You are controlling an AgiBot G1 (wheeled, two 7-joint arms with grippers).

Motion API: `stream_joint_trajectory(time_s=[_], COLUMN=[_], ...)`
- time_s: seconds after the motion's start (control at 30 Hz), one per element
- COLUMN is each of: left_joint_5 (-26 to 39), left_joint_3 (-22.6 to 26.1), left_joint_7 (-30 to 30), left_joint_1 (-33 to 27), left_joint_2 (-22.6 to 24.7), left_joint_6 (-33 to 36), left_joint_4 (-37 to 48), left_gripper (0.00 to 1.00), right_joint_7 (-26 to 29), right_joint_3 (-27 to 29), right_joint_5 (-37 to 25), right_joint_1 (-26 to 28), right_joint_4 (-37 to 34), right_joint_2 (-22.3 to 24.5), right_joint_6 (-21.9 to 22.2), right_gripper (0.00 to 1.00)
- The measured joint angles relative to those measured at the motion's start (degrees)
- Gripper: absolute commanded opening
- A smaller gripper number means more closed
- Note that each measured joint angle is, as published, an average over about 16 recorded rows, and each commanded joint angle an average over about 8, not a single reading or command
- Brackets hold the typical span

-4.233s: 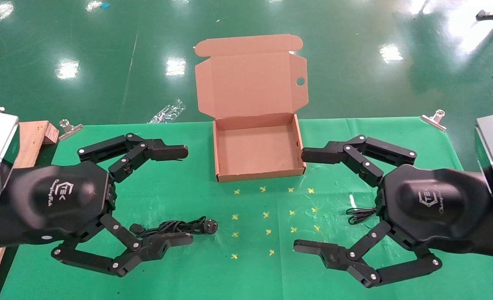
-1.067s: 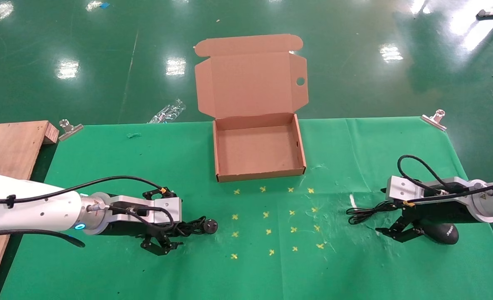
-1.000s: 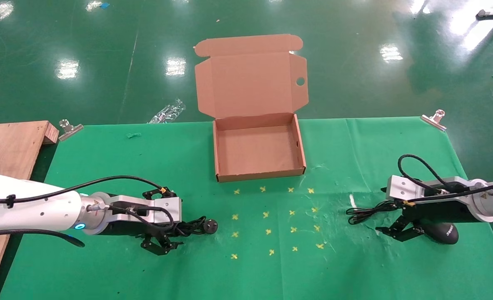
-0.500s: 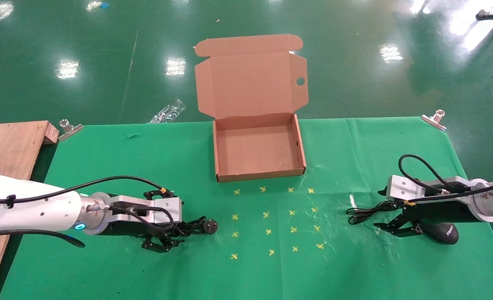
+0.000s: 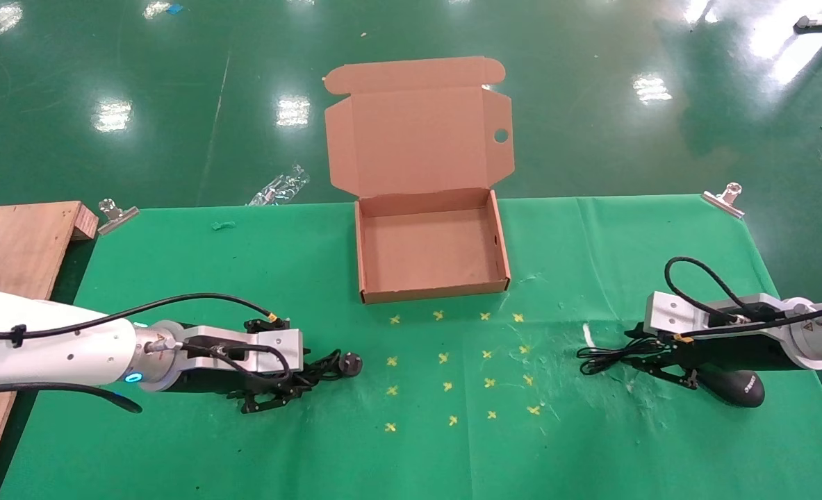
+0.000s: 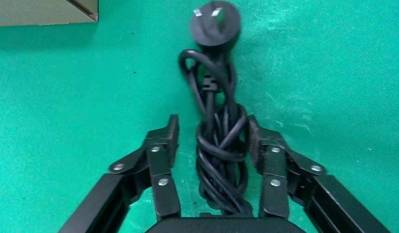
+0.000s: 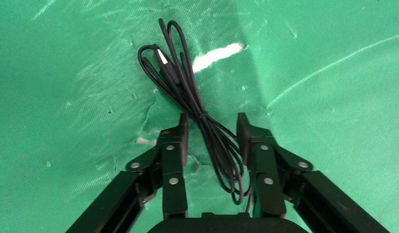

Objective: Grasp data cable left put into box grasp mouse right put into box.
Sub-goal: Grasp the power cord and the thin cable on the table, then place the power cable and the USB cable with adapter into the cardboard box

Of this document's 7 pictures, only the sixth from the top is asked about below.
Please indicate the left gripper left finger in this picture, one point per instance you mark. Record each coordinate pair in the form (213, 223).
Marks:
(161, 193)

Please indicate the green table cloth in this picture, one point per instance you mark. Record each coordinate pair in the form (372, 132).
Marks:
(74, 96)

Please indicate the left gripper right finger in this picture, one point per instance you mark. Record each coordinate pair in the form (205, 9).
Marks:
(275, 193)

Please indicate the brown cardboard mailer box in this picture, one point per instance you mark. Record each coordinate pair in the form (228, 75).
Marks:
(42, 13)

